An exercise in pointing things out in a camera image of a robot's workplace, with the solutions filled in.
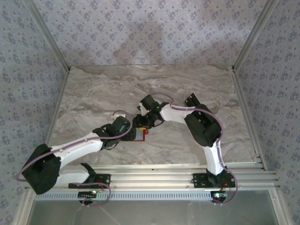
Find red leather card holder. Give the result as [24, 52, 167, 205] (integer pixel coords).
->
[130, 128, 150, 143]

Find grey metal panel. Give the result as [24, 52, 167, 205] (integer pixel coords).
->
[30, 190, 279, 225]

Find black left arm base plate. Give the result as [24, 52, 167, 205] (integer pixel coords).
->
[68, 173, 111, 189]

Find aluminium mounting rail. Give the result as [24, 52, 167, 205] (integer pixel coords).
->
[24, 164, 281, 191]

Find grey slotted cable duct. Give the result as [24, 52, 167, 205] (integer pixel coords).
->
[34, 190, 220, 202]

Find aluminium side rail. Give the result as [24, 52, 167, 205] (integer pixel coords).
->
[231, 67, 268, 171]
[43, 67, 71, 150]

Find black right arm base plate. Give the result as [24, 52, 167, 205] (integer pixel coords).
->
[192, 172, 236, 188]

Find aluminium frame leg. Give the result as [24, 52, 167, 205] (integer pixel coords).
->
[11, 190, 36, 225]
[269, 190, 291, 225]

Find aluminium corner post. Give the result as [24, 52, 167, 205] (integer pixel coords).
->
[23, 0, 71, 71]
[231, 0, 280, 72]

